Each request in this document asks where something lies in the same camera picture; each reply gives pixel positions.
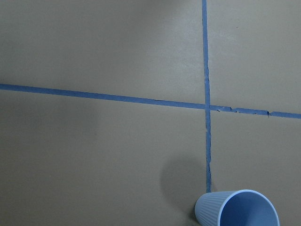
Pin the blue ribbed plastic cup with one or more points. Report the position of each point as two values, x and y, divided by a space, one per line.
235 208

